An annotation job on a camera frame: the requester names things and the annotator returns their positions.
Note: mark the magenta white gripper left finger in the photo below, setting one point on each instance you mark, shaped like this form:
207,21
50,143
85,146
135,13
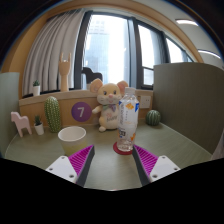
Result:
74,168

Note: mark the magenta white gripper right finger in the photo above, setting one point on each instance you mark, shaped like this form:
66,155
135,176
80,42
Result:
151,167

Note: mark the clear plastic water bottle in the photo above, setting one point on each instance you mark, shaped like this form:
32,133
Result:
127,121

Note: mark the pale yellow paper cup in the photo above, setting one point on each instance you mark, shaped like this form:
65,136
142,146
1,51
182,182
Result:
72,139

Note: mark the red round coaster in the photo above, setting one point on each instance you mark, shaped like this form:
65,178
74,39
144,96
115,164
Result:
115,148

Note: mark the round green cactus ornament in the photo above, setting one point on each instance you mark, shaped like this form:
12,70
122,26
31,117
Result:
153,118

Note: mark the purple round number seven sticker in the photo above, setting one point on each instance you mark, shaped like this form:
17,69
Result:
81,111

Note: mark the small potted plant white pot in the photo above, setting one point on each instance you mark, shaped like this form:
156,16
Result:
38,125

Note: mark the tall green cactus ornament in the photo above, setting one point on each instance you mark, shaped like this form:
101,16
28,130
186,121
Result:
52,114

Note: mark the pink wooden horse figure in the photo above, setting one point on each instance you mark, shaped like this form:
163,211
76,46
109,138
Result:
21,122

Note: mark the wooden window sill shelf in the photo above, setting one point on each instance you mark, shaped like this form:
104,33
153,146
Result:
33,106

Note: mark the beige plush hamster toy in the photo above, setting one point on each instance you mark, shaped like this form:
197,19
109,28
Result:
108,97

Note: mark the green right partition panel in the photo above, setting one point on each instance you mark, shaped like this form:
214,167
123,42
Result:
190,98

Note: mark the green partition panel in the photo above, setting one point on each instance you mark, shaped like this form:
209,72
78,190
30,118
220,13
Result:
190,98
9,102

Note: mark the small potted cactus on sill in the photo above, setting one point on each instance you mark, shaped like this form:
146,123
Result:
36,88

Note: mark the black horse figure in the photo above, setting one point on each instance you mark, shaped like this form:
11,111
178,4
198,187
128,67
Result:
90,75

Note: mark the wooden hand sculpture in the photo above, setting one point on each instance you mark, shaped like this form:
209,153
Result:
64,69

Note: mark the green left partition panel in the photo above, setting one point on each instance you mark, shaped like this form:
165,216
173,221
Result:
9,102

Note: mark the grey white curtain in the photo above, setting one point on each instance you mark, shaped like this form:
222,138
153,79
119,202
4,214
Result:
57,37

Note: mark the white wall socket right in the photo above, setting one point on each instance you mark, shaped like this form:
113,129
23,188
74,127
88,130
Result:
145,102

